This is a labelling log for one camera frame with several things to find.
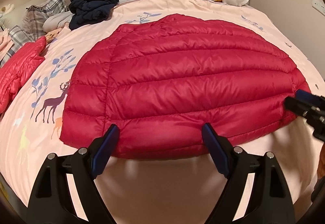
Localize large red down jacket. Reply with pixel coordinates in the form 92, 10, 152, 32
60, 14, 309, 159

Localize pile of pink grey clothes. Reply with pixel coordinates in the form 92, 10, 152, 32
0, 28, 14, 61

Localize pink deer print duvet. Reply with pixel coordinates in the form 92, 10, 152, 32
1, 0, 324, 223

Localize folded pink-red down jacket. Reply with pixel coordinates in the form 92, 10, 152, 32
1, 36, 47, 114

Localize grey rolled garment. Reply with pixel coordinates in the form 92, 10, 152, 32
42, 11, 73, 33

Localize grey plaid pillow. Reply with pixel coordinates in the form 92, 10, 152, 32
1, 0, 68, 66

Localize beige headboard cushion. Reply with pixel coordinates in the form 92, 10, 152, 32
1, 0, 48, 29

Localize dark navy garment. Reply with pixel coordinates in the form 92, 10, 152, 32
69, 0, 119, 31

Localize small plush toys on headboard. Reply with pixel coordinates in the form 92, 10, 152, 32
0, 4, 15, 16

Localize white wall switch panel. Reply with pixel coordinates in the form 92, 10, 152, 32
311, 0, 325, 15

